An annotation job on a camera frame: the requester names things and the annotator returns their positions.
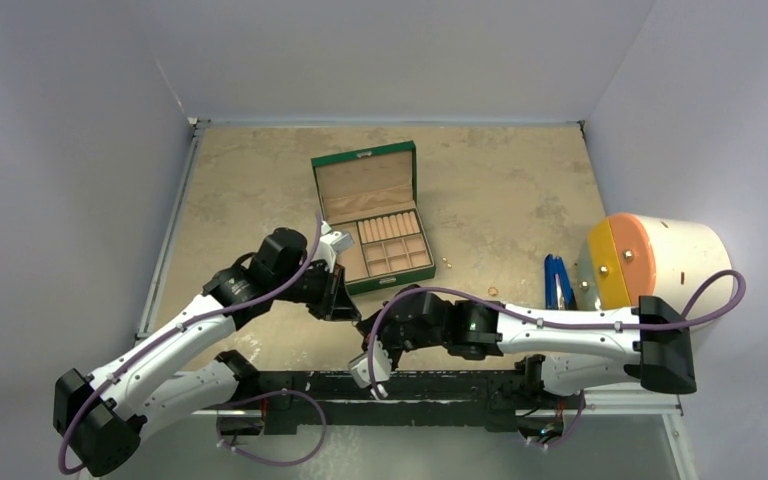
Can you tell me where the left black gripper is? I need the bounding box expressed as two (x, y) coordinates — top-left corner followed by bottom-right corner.
(273, 259), (361, 321)

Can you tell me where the green jewelry tray insert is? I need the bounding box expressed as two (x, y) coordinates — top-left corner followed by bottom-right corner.
(333, 209), (436, 285)

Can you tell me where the green jewelry box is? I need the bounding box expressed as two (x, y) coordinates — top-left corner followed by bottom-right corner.
(311, 141), (436, 295)

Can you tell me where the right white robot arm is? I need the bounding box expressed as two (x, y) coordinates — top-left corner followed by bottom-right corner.
(349, 287), (697, 407)

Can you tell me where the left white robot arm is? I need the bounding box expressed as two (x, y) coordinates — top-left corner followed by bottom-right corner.
(53, 224), (360, 476)

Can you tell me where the blue tool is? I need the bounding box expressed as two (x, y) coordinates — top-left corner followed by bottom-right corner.
(544, 254), (577, 310)

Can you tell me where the white cylinder orange yellow lid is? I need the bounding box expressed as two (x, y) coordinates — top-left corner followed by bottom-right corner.
(573, 213), (745, 320)

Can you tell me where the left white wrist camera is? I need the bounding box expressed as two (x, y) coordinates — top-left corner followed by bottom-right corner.
(317, 230), (355, 268)

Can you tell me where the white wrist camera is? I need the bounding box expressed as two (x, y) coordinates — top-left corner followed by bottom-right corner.
(317, 230), (355, 268)
(348, 351), (392, 400)

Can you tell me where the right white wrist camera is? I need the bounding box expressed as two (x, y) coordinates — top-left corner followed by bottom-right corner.
(348, 351), (392, 400)

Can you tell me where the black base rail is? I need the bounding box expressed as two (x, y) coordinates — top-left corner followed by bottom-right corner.
(216, 351), (583, 441)

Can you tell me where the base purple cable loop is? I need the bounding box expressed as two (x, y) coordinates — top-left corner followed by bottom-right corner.
(216, 389), (328, 468)

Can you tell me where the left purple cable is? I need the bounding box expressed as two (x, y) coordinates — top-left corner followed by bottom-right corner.
(57, 210), (325, 477)

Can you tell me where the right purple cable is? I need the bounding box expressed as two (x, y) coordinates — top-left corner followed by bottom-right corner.
(365, 269), (748, 399)

